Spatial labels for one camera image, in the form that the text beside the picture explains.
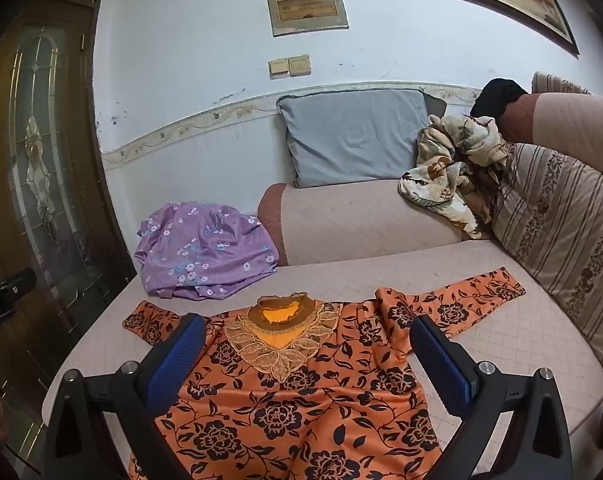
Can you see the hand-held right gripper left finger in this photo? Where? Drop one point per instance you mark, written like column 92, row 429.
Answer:
column 181, row 355

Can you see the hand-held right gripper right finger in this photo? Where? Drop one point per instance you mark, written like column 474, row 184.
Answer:
column 439, row 365

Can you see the orange floral blouse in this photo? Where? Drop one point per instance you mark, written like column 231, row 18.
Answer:
column 291, row 410

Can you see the purple floral cloth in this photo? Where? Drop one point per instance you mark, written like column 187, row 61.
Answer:
column 206, row 250

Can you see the wooden door with glass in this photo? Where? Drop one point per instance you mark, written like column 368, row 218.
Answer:
column 41, row 160

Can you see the pink sofa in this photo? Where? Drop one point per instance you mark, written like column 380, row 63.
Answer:
column 361, row 225

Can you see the striped grey cloth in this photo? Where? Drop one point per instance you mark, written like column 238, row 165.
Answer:
column 556, row 220

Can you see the cream floral blanket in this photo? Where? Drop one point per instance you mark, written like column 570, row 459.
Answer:
column 446, row 170

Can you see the grey pillow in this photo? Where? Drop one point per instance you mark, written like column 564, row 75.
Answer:
column 351, row 135

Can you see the black cloth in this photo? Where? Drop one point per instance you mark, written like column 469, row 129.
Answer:
column 496, row 95

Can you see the small striped pillow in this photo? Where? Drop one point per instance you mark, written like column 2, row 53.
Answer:
column 556, row 82

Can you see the small framed plaque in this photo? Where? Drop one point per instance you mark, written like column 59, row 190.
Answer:
column 306, row 10

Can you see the beige wall switch panel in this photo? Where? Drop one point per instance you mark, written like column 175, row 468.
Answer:
column 289, row 66

